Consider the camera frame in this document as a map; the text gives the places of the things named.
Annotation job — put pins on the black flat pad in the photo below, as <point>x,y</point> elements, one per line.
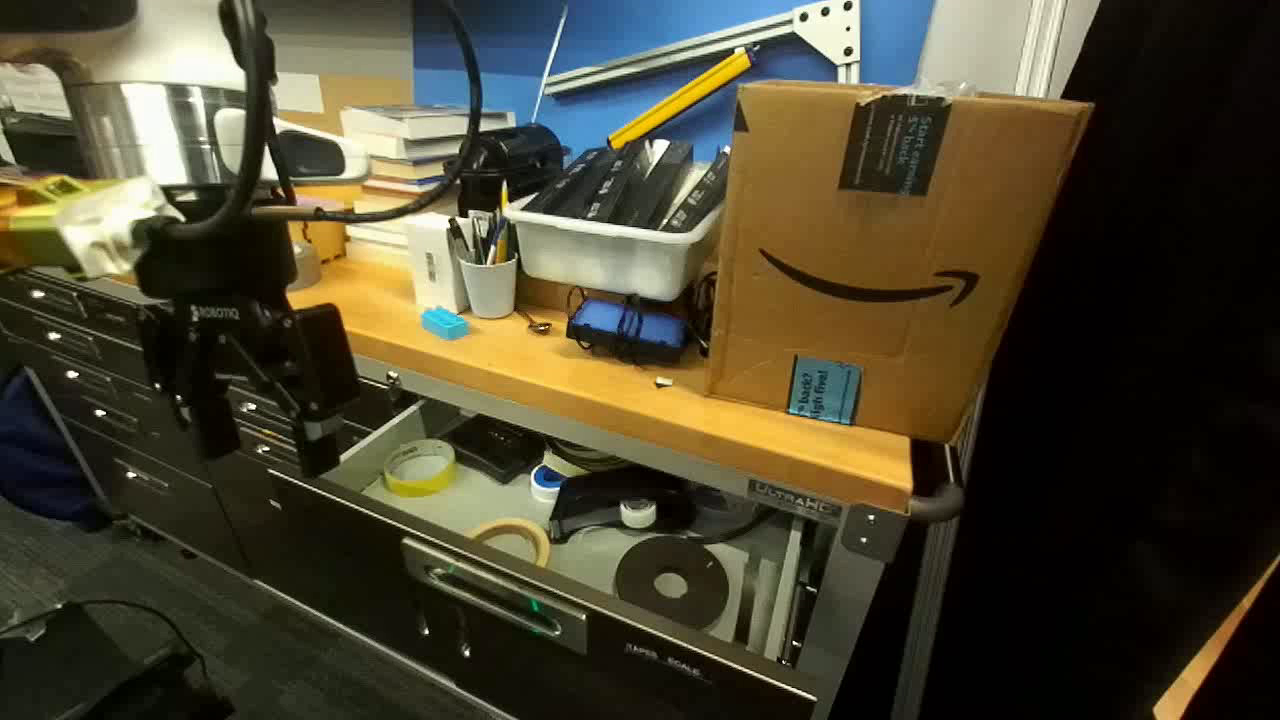
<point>489,445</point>

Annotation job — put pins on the red edged book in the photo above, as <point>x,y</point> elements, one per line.
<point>405,171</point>

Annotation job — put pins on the yellow spirit level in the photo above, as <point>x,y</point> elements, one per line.
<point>682,99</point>

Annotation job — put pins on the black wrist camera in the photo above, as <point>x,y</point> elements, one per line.
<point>213,262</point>

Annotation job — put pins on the small metal part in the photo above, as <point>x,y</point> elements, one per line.
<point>538,322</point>

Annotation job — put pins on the small blue block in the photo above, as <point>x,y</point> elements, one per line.
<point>446,322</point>

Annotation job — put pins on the blue and black pouch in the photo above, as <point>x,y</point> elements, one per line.
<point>625,329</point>

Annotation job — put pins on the black disc tape roll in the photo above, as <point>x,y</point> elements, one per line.
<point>700,595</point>

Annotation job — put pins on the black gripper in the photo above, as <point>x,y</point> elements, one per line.
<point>213,333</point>

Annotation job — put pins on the white sticks bundle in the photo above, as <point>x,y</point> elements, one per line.
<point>785,595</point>

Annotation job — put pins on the wooden strip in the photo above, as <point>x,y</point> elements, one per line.
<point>1207,654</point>

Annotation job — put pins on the black curtain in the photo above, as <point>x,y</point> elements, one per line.
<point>1147,360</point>

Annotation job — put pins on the dark blue chair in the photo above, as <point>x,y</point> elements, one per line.
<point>42,453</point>

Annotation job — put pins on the black flat box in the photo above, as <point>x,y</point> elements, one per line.
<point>700,192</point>
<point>581,187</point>
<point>649,183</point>

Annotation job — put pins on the white upright board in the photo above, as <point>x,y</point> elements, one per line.
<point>992,40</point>

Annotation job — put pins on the blue pen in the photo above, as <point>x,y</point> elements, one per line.
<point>489,242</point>

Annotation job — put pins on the brown cover book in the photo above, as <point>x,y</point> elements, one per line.
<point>408,144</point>

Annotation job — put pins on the small white box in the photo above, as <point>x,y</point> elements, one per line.
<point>434,265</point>

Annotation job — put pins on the black hand tool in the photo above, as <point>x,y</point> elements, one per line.
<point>604,500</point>

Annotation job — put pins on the black drawer cabinet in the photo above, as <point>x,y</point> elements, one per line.
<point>122,401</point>

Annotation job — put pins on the yellow pencil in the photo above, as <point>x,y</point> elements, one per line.
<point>501,215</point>

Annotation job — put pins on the tiny metal nut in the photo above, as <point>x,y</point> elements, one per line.
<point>662,381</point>

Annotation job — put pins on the tan masking tape roll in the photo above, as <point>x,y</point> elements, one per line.
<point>509,535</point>

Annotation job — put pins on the yellow tape roll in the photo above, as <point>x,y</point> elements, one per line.
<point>419,468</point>

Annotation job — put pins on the Amazon cardboard box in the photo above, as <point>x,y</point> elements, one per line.
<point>882,252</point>

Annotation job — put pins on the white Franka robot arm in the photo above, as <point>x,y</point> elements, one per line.
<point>162,127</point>

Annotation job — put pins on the cream book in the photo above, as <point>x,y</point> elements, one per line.
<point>401,187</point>

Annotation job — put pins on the thick white book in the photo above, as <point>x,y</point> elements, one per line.
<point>420,123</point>

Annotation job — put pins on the white plastic bin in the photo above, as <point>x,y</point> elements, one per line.
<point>604,252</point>

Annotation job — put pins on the small white blue roll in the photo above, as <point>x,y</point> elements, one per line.
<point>547,487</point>

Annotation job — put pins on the open grey metal drawer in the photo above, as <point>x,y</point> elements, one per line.
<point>585,562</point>

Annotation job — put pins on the white pen cup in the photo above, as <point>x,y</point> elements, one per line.
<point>489,286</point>

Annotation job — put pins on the aluminium profile frame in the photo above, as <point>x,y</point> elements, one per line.
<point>722,40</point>

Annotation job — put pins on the blue wall board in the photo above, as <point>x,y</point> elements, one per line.
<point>625,32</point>

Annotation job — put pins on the black floor bag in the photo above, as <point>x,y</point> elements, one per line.
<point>92,675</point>

